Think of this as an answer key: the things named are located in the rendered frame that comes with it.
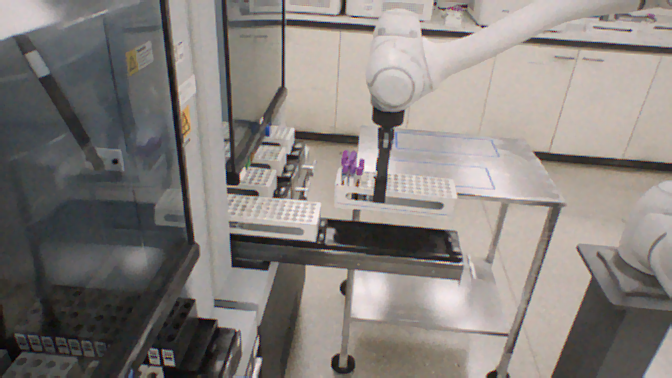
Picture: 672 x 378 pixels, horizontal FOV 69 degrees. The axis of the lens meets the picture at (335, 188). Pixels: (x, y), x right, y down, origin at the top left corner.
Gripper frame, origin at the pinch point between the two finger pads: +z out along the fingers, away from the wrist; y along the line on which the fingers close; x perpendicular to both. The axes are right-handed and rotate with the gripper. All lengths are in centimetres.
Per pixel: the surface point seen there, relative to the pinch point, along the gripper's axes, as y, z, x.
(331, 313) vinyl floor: 47, 91, 13
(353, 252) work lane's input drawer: -15.1, 11.0, 4.8
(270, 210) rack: -10.1, 4.9, 25.8
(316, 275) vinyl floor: 70, 92, 23
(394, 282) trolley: 38, 63, -11
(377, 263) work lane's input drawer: -15.6, 13.0, -1.1
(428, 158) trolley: 37.2, 9.4, -15.6
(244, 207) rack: -8.9, 5.6, 32.5
